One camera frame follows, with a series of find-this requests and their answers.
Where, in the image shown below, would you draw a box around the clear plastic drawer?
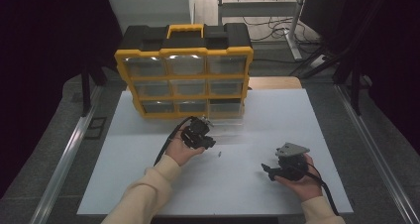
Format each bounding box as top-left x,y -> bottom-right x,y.
207,98 -> 248,145

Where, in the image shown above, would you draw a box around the white power strip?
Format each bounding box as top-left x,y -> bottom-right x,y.
308,54 -> 329,70

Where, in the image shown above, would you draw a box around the black floor grate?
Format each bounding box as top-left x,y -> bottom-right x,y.
83,116 -> 109,141

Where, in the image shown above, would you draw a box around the wooden table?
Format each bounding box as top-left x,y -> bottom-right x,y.
247,76 -> 303,90

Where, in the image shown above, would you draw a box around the black metal stand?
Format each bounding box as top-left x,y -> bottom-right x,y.
332,52 -> 365,117
79,59 -> 108,118

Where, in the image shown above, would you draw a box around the yellow black organizer cabinet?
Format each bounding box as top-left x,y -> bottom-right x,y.
114,23 -> 255,120

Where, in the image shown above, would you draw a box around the aluminium floor rail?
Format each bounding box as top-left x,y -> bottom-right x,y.
334,84 -> 420,224
30,84 -> 104,224

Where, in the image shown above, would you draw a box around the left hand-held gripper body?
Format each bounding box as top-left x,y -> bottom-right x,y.
179,115 -> 215,150

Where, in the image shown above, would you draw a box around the black floor cables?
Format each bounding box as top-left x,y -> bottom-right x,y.
235,0 -> 323,44

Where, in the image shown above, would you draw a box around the white cabinet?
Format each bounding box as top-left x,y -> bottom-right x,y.
106,0 -> 196,34

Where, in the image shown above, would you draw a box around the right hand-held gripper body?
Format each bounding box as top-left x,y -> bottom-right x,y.
274,142 -> 311,182

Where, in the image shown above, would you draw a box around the grey metal desk frame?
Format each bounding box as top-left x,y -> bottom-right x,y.
217,0 -> 310,61

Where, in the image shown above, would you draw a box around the person's right hand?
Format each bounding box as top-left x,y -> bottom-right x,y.
274,153 -> 324,203

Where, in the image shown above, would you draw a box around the person's left hand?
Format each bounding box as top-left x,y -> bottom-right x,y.
163,130 -> 206,168

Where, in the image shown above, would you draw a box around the white table board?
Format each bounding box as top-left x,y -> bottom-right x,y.
76,88 -> 355,217

